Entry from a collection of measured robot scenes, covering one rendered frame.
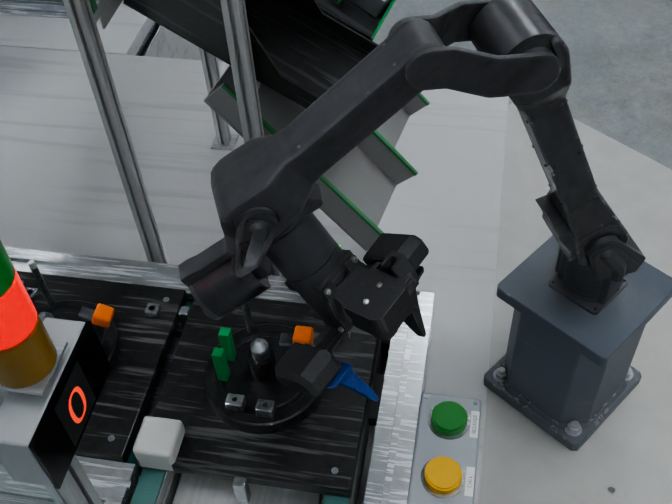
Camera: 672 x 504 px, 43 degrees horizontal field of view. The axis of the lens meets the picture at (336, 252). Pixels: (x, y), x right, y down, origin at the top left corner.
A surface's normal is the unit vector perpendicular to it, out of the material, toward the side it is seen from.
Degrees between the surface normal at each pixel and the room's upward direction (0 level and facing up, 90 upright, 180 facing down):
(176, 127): 0
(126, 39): 0
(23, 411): 0
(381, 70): 37
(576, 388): 90
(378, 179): 45
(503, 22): 33
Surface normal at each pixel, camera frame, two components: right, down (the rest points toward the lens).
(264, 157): -0.48, -0.49
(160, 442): -0.04, -0.66
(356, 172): 0.63, -0.31
